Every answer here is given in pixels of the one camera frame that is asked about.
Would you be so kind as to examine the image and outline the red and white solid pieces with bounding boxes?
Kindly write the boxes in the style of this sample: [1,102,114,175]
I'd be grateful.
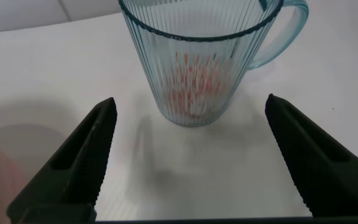
[162,51,232,119]

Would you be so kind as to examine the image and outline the clear blue ribbed cup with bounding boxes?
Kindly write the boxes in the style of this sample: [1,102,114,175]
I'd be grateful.
[118,0,310,128]

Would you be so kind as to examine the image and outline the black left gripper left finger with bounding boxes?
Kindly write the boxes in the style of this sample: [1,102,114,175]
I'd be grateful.
[6,96,118,224]

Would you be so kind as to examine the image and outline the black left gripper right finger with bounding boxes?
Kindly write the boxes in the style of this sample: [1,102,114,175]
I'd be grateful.
[265,93,358,218]

